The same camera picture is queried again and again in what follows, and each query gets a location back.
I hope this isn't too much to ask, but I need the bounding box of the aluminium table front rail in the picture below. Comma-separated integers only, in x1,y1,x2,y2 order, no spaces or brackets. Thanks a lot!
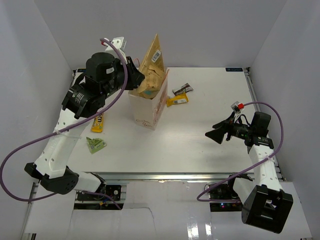
95,172,232,181

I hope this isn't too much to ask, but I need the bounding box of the yellow M&M's candy pack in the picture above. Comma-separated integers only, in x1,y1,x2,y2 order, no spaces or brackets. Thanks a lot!
90,113,104,133

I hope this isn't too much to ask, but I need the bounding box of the beige paper gift bag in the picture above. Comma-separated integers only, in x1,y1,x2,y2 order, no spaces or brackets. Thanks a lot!
128,67,169,130

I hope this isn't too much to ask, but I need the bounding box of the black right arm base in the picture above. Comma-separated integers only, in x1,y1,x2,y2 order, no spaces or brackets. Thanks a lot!
206,183,243,213

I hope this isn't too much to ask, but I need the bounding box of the right blue table label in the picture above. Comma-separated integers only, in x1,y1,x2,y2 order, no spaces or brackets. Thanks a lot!
225,67,243,72

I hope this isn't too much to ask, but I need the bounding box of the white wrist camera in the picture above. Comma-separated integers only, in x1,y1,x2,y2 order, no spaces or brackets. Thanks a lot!
231,101,245,115
101,36,127,59

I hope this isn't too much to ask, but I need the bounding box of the yellow snack bar wrapper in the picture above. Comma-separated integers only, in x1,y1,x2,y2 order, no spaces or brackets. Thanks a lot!
166,92,189,107

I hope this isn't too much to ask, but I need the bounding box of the brown chocolate bar wrapper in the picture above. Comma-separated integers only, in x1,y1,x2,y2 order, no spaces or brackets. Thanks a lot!
172,83,194,96

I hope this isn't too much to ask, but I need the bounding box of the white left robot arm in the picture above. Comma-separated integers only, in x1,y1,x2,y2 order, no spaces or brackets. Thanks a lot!
24,52,145,200

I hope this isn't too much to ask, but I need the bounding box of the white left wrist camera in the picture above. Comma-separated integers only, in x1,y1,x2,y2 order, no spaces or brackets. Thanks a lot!
101,36,127,59

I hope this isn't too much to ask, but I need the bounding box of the large tan chip bag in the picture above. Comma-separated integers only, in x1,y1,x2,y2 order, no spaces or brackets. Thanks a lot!
136,34,166,99

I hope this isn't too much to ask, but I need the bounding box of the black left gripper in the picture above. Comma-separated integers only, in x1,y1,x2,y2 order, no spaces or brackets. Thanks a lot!
102,56,146,98

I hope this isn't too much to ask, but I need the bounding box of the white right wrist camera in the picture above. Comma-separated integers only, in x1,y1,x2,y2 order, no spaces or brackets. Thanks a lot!
231,101,245,115

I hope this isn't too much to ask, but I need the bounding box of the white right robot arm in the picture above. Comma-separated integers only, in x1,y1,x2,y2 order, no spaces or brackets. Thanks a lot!
205,111,294,234

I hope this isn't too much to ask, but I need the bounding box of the small green candy packet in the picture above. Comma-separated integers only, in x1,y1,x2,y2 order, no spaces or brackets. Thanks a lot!
86,137,107,154

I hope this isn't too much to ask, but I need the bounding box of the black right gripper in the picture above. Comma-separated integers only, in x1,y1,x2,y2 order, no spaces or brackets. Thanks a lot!
205,111,254,144

